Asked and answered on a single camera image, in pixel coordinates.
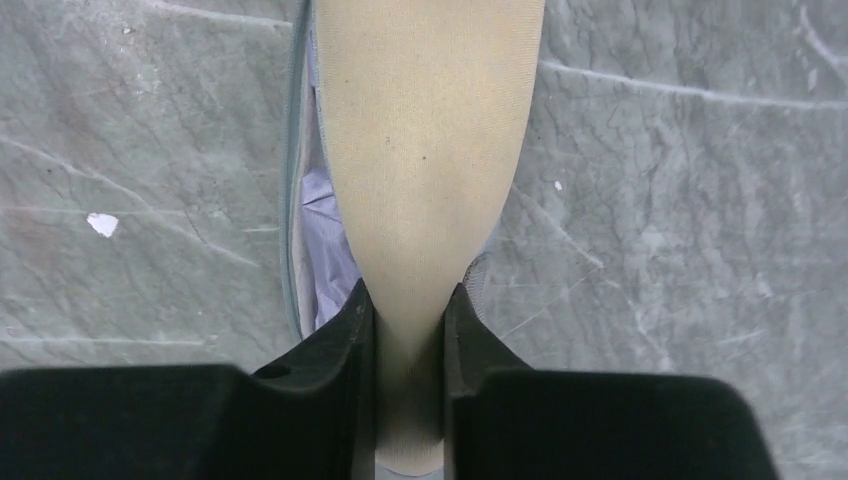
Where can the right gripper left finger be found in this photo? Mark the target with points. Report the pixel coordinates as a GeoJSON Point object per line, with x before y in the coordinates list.
{"type": "Point", "coordinates": [309, 414]}

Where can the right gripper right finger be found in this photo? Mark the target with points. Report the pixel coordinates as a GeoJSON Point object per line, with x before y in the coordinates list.
{"type": "Point", "coordinates": [507, 420]}

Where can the beige umbrella pouch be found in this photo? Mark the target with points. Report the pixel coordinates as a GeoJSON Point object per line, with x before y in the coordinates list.
{"type": "Point", "coordinates": [423, 108]}

